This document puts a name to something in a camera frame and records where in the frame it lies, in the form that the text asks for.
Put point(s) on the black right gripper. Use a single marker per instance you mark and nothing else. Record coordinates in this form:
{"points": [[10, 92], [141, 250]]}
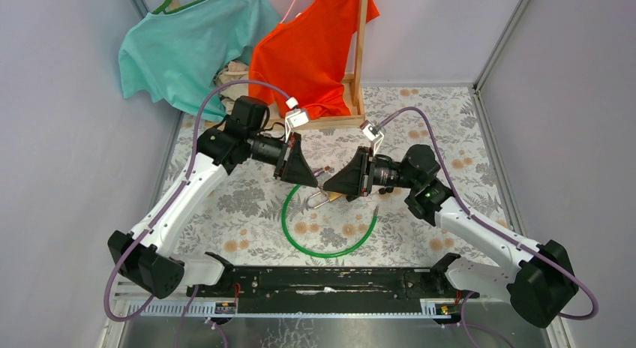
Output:
{"points": [[355, 179]]}

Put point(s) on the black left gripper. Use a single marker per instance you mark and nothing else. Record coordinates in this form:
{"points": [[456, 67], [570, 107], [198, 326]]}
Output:
{"points": [[290, 165]]}

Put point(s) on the brass padlock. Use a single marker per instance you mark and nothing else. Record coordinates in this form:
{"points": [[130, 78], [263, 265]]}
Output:
{"points": [[320, 198]]}

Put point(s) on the green cable lock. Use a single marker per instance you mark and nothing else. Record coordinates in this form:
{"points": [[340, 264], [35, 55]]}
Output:
{"points": [[333, 231]]}

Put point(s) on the black head keys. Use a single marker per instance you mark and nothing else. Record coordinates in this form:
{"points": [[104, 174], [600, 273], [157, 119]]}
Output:
{"points": [[385, 190]]}

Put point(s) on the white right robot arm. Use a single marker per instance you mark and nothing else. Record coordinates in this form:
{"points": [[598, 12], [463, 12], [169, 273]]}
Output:
{"points": [[526, 274]]}

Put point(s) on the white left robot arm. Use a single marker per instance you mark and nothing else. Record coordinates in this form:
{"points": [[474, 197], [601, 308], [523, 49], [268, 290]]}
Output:
{"points": [[146, 254]]}

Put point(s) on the wooden clothes rack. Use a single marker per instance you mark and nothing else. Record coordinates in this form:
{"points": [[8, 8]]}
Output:
{"points": [[352, 82]]}

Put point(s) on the orange t-shirt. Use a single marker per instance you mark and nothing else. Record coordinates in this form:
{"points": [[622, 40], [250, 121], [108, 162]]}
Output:
{"points": [[307, 57]]}

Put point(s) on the beige crumpled cloth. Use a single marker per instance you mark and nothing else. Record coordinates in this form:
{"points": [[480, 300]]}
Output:
{"points": [[234, 71]]}

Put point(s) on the pink clothes hanger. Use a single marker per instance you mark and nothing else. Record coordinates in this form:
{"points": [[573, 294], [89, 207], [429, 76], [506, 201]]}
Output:
{"points": [[288, 12]]}

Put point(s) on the teal t-shirt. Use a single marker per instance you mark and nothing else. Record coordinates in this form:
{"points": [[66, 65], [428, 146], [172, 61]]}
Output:
{"points": [[176, 56]]}

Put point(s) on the green clothes hanger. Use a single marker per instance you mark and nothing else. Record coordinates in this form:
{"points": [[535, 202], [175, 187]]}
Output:
{"points": [[184, 0]]}

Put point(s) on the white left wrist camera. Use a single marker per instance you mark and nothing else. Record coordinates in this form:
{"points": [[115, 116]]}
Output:
{"points": [[295, 118]]}

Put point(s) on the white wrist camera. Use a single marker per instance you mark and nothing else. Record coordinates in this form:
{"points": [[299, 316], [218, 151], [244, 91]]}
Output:
{"points": [[295, 118], [374, 135]]}

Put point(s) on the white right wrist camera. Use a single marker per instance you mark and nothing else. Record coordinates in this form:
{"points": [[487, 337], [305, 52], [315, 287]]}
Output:
{"points": [[374, 135]]}

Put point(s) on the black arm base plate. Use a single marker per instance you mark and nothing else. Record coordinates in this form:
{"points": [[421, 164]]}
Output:
{"points": [[239, 282]]}

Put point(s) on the slotted metal cable rail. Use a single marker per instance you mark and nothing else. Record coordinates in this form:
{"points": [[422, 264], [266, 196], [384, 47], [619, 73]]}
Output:
{"points": [[301, 306]]}

